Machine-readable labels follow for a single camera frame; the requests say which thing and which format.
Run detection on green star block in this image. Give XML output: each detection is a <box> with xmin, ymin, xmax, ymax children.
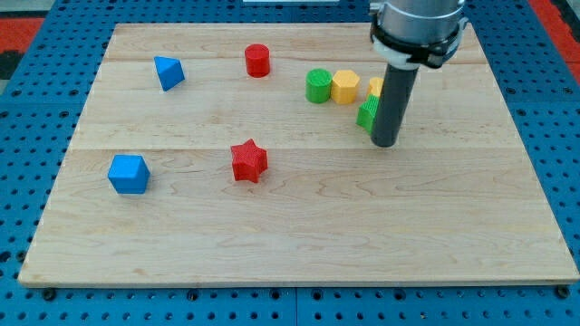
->
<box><xmin>356</xmin><ymin>94</ymin><xmax>379</xmax><ymax>134</ymax></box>

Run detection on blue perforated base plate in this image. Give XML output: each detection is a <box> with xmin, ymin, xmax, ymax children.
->
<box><xmin>1</xmin><ymin>1</ymin><xmax>579</xmax><ymax>325</ymax></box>

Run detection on blue cube block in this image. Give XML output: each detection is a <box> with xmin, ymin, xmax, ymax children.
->
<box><xmin>108</xmin><ymin>154</ymin><xmax>150</xmax><ymax>195</ymax></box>

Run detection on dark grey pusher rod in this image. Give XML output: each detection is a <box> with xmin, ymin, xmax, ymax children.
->
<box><xmin>371</xmin><ymin>64</ymin><xmax>418</xmax><ymax>148</ymax></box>

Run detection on wooden board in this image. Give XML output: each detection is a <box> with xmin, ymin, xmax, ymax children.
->
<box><xmin>18</xmin><ymin>24</ymin><xmax>579</xmax><ymax>288</ymax></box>

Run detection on blue triangle block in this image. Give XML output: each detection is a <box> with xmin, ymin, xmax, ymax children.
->
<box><xmin>153</xmin><ymin>56</ymin><xmax>185</xmax><ymax>91</ymax></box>

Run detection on green cylinder block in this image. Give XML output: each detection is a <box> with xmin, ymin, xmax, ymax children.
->
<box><xmin>305</xmin><ymin>68</ymin><xmax>333</xmax><ymax>103</ymax></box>

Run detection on red star block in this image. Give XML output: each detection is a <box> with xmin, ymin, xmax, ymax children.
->
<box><xmin>230</xmin><ymin>139</ymin><xmax>268</xmax><ymax>183</ymax></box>

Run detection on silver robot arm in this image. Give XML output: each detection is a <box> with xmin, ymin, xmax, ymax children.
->
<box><xmin>370</xmin><ymin>0</ymin><xmax>468</xmax><ymax>71</ymax></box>

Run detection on yellow hexagon block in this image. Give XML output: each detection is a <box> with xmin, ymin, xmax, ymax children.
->
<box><xmin>331</xmin><ymin>70</ymin><xmax>360</xmax><ymax>104</ymax></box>

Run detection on red cylinder block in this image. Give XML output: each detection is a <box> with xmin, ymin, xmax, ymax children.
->
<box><xmin>244</xmin><ymin>43</ymin><xmax>270</xmax><ymax>78</ymax></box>

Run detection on yellow star block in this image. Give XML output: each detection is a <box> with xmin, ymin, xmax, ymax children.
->
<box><xmin>365</xmin><ymin>77</ymin><xmax>383</xmax><ymax>99</ymax></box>

